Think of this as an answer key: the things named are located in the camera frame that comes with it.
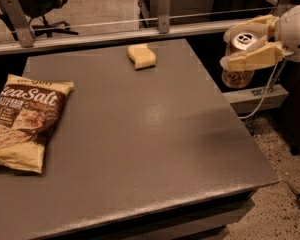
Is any metal rail bracket centre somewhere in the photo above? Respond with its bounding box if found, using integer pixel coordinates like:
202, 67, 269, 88
157, 0, 171, 34

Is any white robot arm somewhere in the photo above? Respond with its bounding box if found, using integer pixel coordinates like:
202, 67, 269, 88
220, 5, 300, 155

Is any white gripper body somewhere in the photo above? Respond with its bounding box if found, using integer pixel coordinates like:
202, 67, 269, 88
275, 5, 300, 63

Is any white cable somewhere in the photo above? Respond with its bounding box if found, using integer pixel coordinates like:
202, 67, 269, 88
238, 59, 281, 120

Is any orange soda can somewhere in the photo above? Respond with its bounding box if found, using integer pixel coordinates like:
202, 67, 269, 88
221, 31, 260, 89

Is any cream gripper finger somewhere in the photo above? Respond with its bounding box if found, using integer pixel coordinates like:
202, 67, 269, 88
220, 36, 285, 71
223, 14, 279, 43

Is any yellow sponge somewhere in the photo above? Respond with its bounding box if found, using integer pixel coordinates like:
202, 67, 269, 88
128, 44, 156, 70

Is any metal rail bracket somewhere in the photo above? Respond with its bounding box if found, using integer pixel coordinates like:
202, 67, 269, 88
1, 0, 34, 48
157, 0, 171, 34

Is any metal rail bracket left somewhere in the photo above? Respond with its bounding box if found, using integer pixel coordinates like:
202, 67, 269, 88
1, 0, 34, 48

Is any sea salt chips bag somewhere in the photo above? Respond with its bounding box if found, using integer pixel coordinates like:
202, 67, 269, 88
0, 75, 74, 173

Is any metal guard rail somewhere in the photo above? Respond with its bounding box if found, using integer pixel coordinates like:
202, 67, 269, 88
0, 19, 245, 55

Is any black office chair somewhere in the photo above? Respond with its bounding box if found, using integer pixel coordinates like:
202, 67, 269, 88
18, 0, 78, 37

